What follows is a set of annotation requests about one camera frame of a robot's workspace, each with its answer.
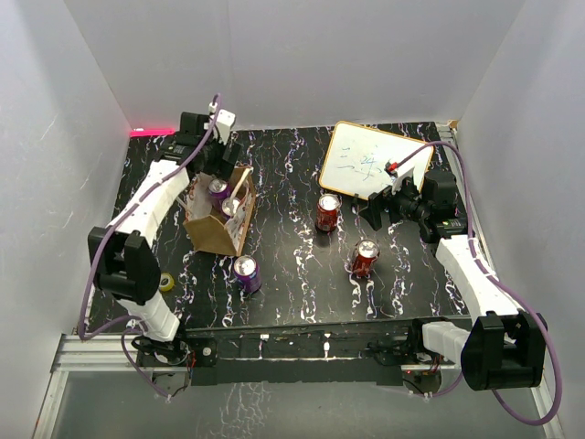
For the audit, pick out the small whiteboard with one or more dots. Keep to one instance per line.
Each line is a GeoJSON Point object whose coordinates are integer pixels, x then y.
{"type": "Point", "coordinates": [354, 164]}

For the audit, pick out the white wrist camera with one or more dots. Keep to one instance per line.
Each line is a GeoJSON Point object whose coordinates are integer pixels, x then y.
{"type": "Point", "coordinates": [225, 121]}
{"type": "Point", "coordinates": [399, 175]}

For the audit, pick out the yellow tape roll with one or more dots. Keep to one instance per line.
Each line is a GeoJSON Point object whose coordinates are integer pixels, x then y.
{"type": "Point", "coordinates": [166, 283]}

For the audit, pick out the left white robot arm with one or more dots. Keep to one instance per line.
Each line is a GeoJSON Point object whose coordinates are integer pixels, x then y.
{"type": "Point", "coordinates": [122, 261]}

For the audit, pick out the red soda can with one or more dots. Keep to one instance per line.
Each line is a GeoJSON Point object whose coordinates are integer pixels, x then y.
{"type": "Point", "coordinates": [328, 207]}
{"type": "Point", "coordinates": [365, 254]}

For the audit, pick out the red soda can front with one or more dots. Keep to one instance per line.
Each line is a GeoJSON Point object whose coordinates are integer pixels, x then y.
{"type": "Point", "coordinates": [365, 254]}

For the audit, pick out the pink marker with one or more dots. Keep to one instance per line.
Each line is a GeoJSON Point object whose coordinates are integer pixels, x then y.
{"type": "Point", "coordinates": [141, 132]}

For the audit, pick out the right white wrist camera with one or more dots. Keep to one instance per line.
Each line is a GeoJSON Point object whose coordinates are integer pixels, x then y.
{"type": "Point", "coordinates": [399, 175]}

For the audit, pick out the purple soda can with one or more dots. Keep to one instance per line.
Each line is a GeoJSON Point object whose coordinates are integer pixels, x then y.
{"type": "Point", "coordinates": [229, 207]}
{"type": "Point", "coordinates": [248, 274]}
{"type": "Point", "coordinates": [218, 189]}

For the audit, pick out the brown canvas tote bag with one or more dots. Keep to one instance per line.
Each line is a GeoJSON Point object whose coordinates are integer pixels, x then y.
{"type": "Point", "coordinates": [207, 227]}

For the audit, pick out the purple soda can front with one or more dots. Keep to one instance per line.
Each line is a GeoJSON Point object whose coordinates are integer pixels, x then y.
{"type": "Point", "coordinates": [248, 274]}

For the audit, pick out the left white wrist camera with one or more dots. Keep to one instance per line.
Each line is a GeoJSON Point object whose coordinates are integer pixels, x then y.
{"type": "Point", "coordinates": [225, 121]}

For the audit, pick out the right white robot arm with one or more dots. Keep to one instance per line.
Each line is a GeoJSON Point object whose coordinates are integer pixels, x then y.
{"type": "Point", "coordinates": [505, 348]}

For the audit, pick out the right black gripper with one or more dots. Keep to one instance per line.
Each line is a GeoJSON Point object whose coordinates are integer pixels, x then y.
{"type": "Point", "coordinates": [373, 210]}

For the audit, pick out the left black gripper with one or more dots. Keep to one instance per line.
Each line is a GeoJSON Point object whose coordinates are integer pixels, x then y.
{"type": "Point", "coordinates": [221, 167]}

